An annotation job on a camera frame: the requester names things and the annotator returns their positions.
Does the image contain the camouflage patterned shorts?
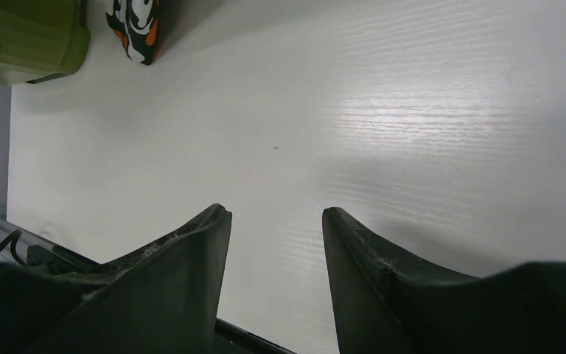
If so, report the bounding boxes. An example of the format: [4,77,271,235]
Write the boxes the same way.
[105,0,161,66]

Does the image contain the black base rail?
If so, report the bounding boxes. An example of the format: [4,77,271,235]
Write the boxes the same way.
[0,215,291,353]

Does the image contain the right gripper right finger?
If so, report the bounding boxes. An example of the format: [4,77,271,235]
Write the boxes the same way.
[322,207,566,353]

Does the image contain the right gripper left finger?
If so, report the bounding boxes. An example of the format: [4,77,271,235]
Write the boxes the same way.
[0,204,232,353]

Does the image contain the olive green plastic basket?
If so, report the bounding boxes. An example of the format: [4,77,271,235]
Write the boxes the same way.
[0,0,91,86]

